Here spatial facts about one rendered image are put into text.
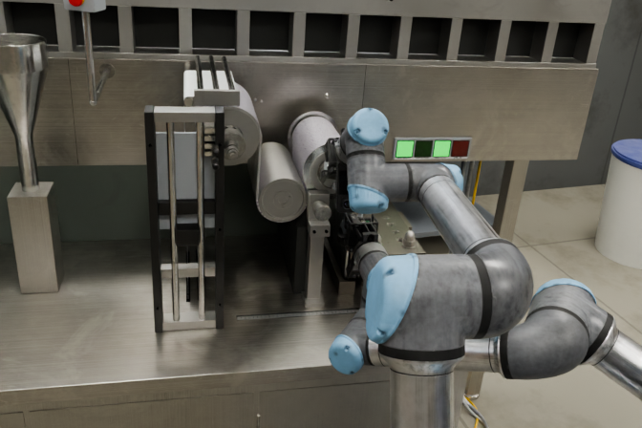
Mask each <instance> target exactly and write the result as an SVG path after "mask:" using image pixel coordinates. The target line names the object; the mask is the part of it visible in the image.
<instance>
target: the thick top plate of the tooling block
mask: <svg viewBox="0 0 642 428"><path fill-rule="evenodd" d="M374 216H375V217H376V219H377V221H378V230H377V233H378V234H379V235H380V236H381V243H382V246H383V247H384V248H385V250H386V252H387V253H388V255H389V256H397V255H407V254H409V253H415V254H416V255H423V254H426V252H425V251H424V250H423V248H422V247H421V245H420V244H419V242H418V241H417V239H416V237H415V240H416V243H415V245H416V247H415V248H413V249H407V248H404V247H402V245H401V244H402V242H403V238H404V237H405V233H406V232H407V231H409V230H410V229H409V227H408V226H407V225H406V224H405V222H404V221H403V219H402V218H401V216H400V215H399V213H398V212H397V210H396V209H395V207H394V206H393V204H392V203H391V202H389V203H388V208H387V209H386V210H385V211H383V212H380V213H374Z"/></svg>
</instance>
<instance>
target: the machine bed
mask: <svg viewBox="0 0 642 428"><path fill-rule="evenodd" d="M61 249H62V257H63V266H64V276H63V279H62V282H61V286H60V289H59V292H44V293H25V294H22V293H21V290H20V284H19V278H18V271H17V264H16V259H15V252H14V245H13V244H0V406H7V405H18V404H30V403H41V402H54V401H65V400H77V399H88V398H100V397H111V396H133V395H145V394H156V393H168V392H179V391H191V390H202V389H214V388H225V387H237V386H248V385H260V384H272V383H284V382H295V381H307V380H318V379H330V378H341V377H353V376H364V375H386V374H389V373H390V367H385V366H368V365H363V367H362V368H361V369H360V370H359V371H358V372H357V373H355V374H342V373H340V372H338V371H337V370H336V369H335V368H334V367H333V365H332V364H331V362H330V360H329V349H330V346H331V345H332V342H333V341H334V339H335V337H336V336H337V335H339V334H340V333H341V332H342V331H343V330H344V329H345V327H346V326H347V325H348V323H349V322H350V321H351V320H352V318H353V317H354V316H355V313H347V314H332V315H316V316H301V317H286V318H269V319H254V320H239V321H237V319H236V315H245V314H260V313H276V312H293V311H308V310H339V309H355V308H360V303H361V294H362V288H363V287H361V286H360V284H359V281H358V279H357V278H354V280H355V287H354V294H338V293H337V290H336V287H335V285H334V282H333V280H332V277H331V274H330V271H329V269H328V266H327V264H326V261H325V259H324V256H323V264H322V276H321V289H320V292H321V295H322V297H323V300H324V303H325V304H324V307H315V308H305V305H304V301H303V298H302V295H301V294H302V293H296V294H294V293H293V291H292V287H291V283H290V280H289V275H288V271H287V267H286V264H285V260H284V257H283V253H282V249H281V247H280V243H279V239H278V236H277V234H272V235H245V236H224V328H223V329H216V328H203V329H188V330H173V331H164V330H162V332H155V320H154V301H153V282H152V262H151V243H150V239H135V240H107V241H80V242H61ZM179 291H180V312H191V311H199V280H198V277H190V302H186V277H183V278H179Z"/></svg>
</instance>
